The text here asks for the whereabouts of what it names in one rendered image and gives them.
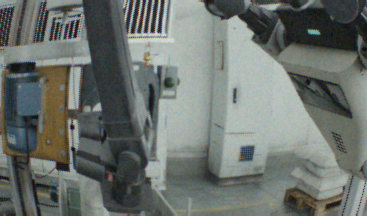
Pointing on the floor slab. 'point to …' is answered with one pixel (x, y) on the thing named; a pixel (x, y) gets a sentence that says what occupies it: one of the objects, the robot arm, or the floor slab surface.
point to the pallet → (316, 200)
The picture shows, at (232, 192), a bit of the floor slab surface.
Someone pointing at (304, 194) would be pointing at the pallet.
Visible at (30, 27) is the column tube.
